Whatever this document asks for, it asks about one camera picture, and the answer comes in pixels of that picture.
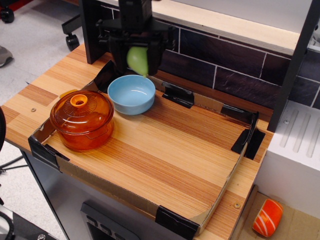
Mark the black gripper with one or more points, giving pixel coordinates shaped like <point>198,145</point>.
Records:
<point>136,27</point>

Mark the green toy pear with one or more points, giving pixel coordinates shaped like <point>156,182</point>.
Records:
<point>137,60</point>

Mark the light blue bowl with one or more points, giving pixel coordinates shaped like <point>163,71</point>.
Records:
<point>132,94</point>

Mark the cardboard fence with black tape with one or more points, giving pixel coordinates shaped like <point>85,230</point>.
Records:
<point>180,173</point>

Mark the light wooden shelf board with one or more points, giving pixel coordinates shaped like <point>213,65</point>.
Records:
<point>237,29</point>

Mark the black office chair base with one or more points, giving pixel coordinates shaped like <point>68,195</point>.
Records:
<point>61,19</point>

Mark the orange pot lid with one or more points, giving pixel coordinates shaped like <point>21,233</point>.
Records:
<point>81,112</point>

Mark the orange transparent pot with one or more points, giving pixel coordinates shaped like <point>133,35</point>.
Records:
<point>88,141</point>

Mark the dark brick tile backsplash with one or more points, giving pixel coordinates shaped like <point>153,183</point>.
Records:
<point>241,70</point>

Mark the grey shoe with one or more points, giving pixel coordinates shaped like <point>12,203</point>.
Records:
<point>5,56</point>

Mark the black control panel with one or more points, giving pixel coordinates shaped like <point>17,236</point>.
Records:
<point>108,224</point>

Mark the white toy sink drainboard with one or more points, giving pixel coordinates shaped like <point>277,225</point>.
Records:
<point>290,170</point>

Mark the orange salmon sushi toy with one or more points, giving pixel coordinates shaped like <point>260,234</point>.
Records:
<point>268,218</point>

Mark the black left shelf post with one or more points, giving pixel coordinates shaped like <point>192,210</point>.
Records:
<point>90,12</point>

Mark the black shelf post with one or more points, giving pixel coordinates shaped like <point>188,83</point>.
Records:
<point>90,12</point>
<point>309,26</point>

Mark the black right shelf post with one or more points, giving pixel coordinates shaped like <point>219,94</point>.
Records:
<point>309,26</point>

